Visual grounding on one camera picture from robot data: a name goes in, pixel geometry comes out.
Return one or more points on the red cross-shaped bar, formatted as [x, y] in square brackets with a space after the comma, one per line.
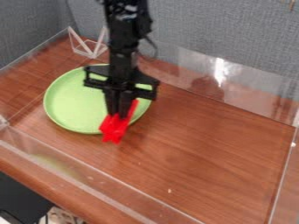
[113, 126]

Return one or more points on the clear acrylic corner bracket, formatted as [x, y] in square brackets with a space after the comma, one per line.
[86, 47]

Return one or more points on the white power strip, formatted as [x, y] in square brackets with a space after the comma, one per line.
[60, 216]

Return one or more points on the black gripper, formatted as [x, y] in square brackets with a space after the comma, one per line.
[128, 23]

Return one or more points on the clear acrylic enclosure wall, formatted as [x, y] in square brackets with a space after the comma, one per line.
[209, 158]

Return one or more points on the green round plate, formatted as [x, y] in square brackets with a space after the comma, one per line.
[76, 107]

